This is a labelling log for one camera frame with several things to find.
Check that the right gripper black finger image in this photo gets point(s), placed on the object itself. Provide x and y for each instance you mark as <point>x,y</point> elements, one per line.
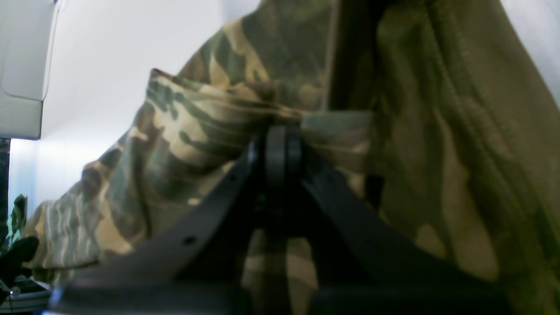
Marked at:
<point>191,269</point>
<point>11,263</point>
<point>364,266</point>

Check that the camouflage T-shirt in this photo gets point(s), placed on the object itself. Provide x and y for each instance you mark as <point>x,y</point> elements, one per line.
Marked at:
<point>432,110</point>

